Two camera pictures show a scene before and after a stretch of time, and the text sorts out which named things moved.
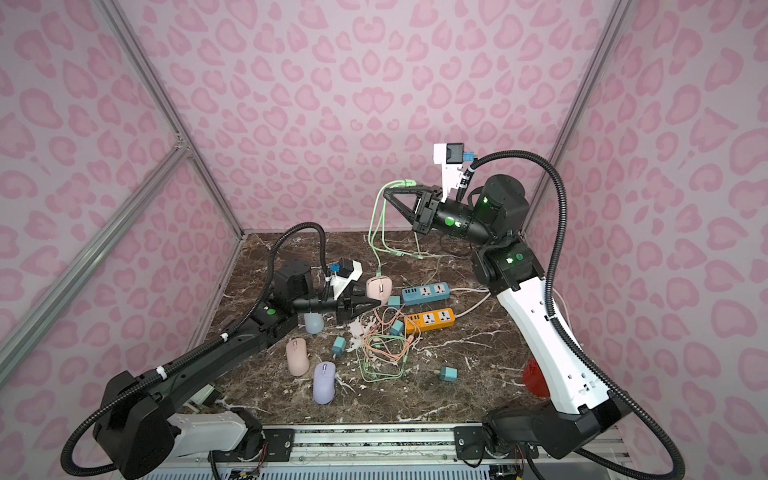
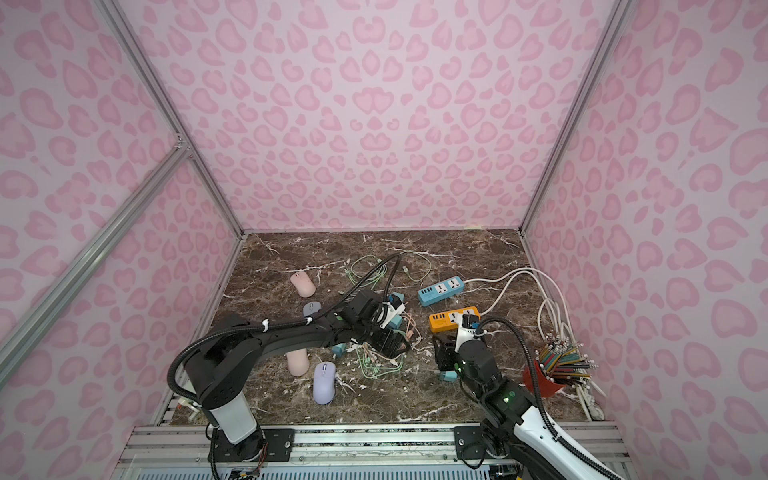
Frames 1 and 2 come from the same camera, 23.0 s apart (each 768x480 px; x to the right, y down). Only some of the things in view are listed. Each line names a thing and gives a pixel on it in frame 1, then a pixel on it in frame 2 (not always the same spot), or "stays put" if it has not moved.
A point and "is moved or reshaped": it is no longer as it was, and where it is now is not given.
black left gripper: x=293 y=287 -> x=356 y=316
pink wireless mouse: x=380 y=288 is moved or reshaped
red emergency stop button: x=534 y=379 stays put
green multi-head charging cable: x=386 y=184 -> x=382 y=269
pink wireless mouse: x=297 y=357 stays put
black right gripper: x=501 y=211 -> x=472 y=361
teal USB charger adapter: x=449 y=374 stays put
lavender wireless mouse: x=324 y=382 stays put
